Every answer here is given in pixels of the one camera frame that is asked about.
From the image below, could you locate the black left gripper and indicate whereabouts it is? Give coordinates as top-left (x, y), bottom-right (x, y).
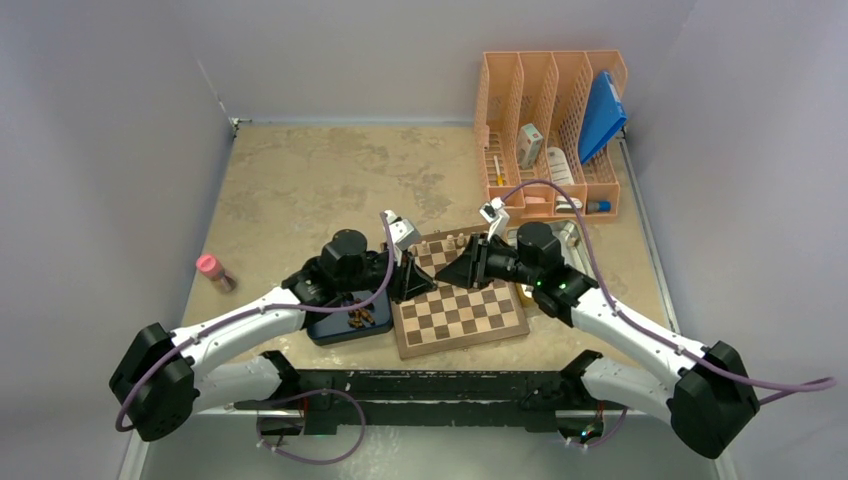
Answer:
top-left (338, 243), bottom-right (436, 304)

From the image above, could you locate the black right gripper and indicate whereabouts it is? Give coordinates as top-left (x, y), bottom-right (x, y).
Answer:
top-left (436, 234), bottom-right (540, 291)

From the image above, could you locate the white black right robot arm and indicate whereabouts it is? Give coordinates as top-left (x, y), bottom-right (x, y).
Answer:
top-left (435, 222), bottom-right (760, 459)

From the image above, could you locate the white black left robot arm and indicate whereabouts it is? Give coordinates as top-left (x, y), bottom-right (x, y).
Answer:
top-left (108, 219), bottom-right (436, 442)

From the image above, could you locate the wooden chess board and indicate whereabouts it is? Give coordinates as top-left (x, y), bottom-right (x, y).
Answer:
top-left (384, 225), bottom-right (531, 361)

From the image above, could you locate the dark chess pieces pile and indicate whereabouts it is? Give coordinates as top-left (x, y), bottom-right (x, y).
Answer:
top-left (348, 305), bottom-right (376, 329)

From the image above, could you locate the orange white pen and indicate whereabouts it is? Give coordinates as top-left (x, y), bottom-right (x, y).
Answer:
top-left (493, 155), bottom-right (505, 186)

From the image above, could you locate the dark blue plastic tray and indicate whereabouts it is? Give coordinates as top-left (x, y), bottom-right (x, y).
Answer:
top-left (306, 292), bottom-right (393, 346)

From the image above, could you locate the yellow rimmed metal tray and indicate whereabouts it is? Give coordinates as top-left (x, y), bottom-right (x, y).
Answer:
top-left (506, 220), bottom-right (596, 308)

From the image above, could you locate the white stapler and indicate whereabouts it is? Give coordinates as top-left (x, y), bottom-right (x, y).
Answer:
top-left (554, 199), bottom-right (583, 214)

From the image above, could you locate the white labelled bottle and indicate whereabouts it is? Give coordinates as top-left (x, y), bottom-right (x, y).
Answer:
top-left (546, 147), bottom-right (575, 186)

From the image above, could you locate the white green small box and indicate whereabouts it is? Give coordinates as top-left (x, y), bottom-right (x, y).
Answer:
top-left (516, 123), bottom-right (544, 169)

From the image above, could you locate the blue grey small cylinder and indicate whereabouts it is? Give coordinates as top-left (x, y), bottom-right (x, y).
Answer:
top-left (585, 201), bottom-right (612, 214)

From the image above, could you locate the orange plastic file organizer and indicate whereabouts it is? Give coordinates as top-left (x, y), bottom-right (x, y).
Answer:
top-left (473, 50), bottom-right (628, 225)

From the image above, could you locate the blue folder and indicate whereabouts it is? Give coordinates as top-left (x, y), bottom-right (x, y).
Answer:
top-left (578, 70), bottom-right (628, 164)

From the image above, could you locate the pink capped bottle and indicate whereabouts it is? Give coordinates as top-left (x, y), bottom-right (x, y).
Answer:
top-left (195, 254), bottom-right (236, 294)

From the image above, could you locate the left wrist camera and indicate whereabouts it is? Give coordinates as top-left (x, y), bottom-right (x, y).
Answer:
top-left (383, 210), bottom-right (421, 265)

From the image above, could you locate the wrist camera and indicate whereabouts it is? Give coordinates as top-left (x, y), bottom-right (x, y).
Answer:
top-left (383, 210), bottom-right (421, 265)
top-left (479, 197), bottom-right (510, 241)

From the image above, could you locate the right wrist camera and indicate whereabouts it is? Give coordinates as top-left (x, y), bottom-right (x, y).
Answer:
top-left (479, 197), bottom-right (510, 241)

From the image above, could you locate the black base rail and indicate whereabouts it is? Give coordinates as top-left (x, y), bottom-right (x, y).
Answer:
top-left (235, 370), bottom-right (619, 442)

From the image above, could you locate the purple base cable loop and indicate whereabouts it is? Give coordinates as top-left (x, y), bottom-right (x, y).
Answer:
top-left (254, 384), bottom-right (369, 466)

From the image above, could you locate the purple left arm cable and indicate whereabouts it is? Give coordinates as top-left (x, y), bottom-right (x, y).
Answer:
top-left (115, 211), bottom-right (399, 433)

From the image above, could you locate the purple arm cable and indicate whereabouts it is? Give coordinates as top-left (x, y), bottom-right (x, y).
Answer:
top-left (115, 211), bottom-right (399, 433)
top-left (500, 180), bottom-right (837, 405)

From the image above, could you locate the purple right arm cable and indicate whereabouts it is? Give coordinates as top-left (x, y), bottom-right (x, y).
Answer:
top-left (500, 180), bottom-right (837, 405)

